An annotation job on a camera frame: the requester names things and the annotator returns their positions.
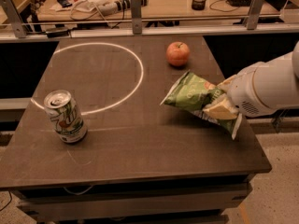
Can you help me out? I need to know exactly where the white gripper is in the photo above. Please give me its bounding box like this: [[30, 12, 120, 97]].
[[203, 72, 275, 119]]

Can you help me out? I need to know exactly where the green jalapeno chip bag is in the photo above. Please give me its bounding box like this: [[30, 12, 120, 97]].
[[162, 71, 242, 139]]

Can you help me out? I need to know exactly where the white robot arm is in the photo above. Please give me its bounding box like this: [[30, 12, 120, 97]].
[[203, 42, 299, 119]]

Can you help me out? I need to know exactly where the red apple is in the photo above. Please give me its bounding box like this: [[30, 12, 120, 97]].
[[166, 42, 190, 67]]

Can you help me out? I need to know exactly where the black mesh cup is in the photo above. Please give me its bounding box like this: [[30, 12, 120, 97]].
[[192, 0, 206, 10]]

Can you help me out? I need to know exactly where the white cloth on desk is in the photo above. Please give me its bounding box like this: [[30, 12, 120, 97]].
[[73, 0, 109, 13]]

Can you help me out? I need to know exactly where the white green soda can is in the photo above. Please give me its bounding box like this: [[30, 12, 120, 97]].
[[44, 90, 88, 144]]

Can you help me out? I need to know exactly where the grey metal bracket right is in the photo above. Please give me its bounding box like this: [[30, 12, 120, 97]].
[[244, 0, 264, 30]]

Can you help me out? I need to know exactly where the grey metal bracket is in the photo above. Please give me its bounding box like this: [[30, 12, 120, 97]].
[[0, 0, 27, 38], [244, 0, 264, 30], [130, 0, 142, 35]]

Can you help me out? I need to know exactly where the grey metal bracket middle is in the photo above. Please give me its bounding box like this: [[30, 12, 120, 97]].
[[130, 0, 142, 35]]

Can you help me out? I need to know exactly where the white cable under table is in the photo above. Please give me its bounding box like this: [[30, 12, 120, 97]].
[[63, 185, 94, 196]]

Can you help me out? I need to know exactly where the grey metal bracket left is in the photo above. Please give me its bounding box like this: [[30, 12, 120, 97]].
[[0, 0, 27, 38]]

